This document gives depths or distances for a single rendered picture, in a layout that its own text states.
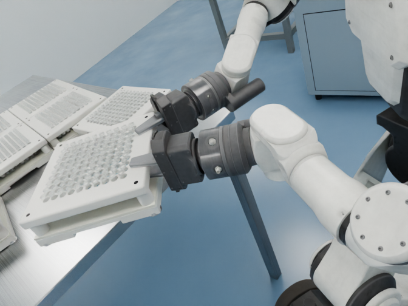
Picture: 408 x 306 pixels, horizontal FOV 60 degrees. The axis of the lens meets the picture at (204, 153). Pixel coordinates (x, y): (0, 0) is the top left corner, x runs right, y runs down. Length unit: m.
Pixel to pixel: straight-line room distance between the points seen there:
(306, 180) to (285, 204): 1.42
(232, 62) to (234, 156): 0.28
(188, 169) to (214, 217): 1.37
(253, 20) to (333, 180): 0.53
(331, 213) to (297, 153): 0.10
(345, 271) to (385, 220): 0.51
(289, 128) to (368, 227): 0.20
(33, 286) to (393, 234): 0.73
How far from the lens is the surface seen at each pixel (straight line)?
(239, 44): 0.81
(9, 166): 1.25
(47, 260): 0.91
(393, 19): 0.56
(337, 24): 2.25
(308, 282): 1.44
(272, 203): 1.93
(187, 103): 0.74
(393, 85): 0.65
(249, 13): 0.92
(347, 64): 2.35
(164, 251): 1.95
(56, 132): 1.25
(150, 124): 0.73
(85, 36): 5.03
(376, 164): 0.88
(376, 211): 0.39
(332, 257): 0.90
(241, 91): 0.78
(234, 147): 0.56
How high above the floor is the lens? 1.42
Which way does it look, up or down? 36 degrees down
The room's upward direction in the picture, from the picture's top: 24 degrees counter-clockwise
